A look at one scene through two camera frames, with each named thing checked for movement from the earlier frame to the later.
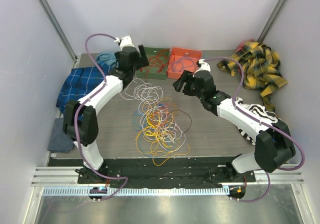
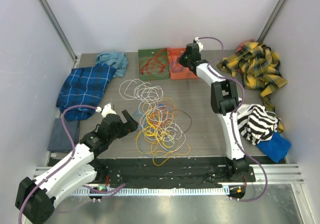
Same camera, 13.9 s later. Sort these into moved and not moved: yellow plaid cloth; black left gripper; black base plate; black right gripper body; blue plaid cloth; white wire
Moved: black right gripper body; black left gripper
Not moved: blue plaid cloth; black base plate; yellow plaid cloth; white wire
